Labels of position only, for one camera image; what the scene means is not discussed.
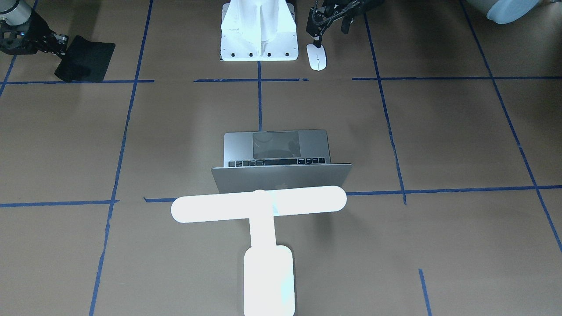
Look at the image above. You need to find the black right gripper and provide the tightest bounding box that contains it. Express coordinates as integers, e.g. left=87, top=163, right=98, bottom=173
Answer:
left=0, top=18, right=69, bottom=57

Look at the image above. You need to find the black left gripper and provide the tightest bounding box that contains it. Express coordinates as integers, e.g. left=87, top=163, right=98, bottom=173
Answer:
left=306, top=0, right=365, bottom=48

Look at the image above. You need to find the white computer mouse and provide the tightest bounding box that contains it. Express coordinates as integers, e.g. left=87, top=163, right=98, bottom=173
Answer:
left=306, top=43, right=327, bottom=72

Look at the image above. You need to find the black mouse pad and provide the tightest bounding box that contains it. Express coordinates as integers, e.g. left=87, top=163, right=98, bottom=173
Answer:
left=54, top=36, right=116, bottom=83

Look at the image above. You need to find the grey laptop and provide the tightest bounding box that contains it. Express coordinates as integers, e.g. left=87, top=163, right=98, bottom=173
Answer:
left=211, top=129, right=353, bottom=194

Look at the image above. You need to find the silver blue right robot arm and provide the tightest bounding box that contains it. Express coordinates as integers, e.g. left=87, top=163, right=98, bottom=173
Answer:
left=0, top=0, right=68, bottom=58

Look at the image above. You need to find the white desk lamp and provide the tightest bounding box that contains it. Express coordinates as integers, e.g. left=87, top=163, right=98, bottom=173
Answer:
left=171, top=186, right=347, bottom=316

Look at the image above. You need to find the white camera pole stand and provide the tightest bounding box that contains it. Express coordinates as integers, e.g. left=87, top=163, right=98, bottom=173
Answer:
left=220, top=0, right=299, bottom=62

